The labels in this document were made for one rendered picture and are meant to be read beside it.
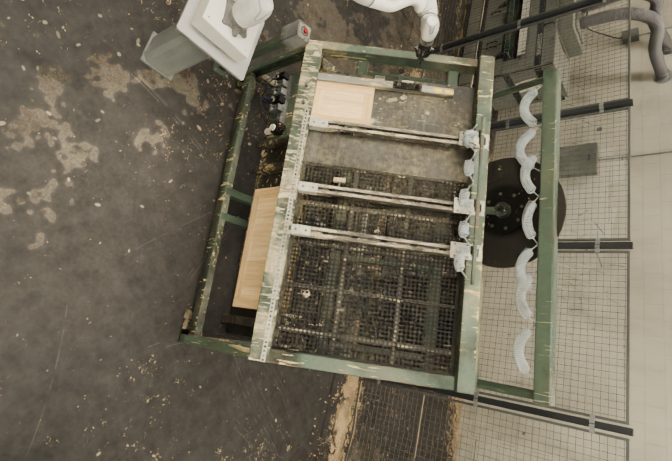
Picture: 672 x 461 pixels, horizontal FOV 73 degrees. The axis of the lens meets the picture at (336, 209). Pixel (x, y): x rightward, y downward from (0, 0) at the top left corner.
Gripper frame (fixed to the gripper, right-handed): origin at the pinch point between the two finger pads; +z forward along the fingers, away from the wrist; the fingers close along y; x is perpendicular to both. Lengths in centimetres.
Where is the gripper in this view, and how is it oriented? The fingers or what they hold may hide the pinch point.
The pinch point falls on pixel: (420, 59)
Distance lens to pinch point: 330.4
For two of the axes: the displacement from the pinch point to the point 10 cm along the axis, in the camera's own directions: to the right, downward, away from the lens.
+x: -1.4, 9.6, -2.5
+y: -9.9, -1.3, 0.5
